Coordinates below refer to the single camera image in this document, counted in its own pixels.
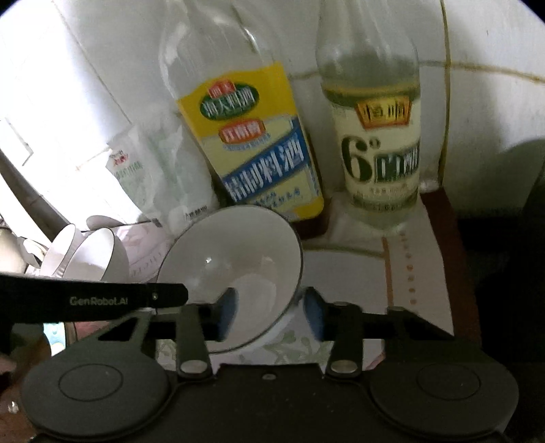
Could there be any white salt bag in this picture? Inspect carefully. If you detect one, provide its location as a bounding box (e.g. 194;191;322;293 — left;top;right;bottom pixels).
104;123;219;236

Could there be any clear vinegar bottle yellow cap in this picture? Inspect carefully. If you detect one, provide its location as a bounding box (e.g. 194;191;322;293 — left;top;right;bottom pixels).
315;0;422;229

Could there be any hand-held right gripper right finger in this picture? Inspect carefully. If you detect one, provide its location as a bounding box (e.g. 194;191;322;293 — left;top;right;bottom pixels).
302;287;458;378

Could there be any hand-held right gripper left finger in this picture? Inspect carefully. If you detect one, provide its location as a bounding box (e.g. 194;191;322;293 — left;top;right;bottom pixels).
96;287;237;379

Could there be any yellow label cooking wine bottle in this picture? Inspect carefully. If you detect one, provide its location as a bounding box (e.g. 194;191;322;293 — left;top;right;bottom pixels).
158;0;326;239

